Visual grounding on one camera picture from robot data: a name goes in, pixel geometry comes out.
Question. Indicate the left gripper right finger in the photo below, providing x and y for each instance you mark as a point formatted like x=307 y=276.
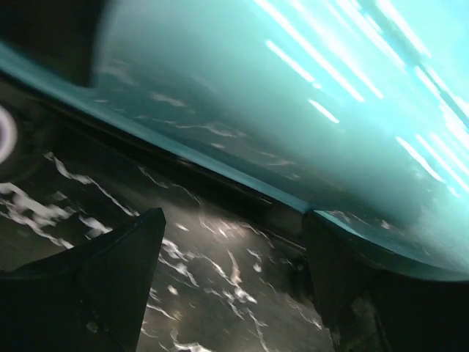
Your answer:
x=372 y=299

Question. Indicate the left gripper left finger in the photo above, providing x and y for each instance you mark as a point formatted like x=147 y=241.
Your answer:
x=88 y=298

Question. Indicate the black marble pattern mat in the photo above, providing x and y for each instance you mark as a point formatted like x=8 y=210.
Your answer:
x=220 y=284

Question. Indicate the pink and teal kids suitcase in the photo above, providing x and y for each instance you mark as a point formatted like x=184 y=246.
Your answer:
x=356 y=110

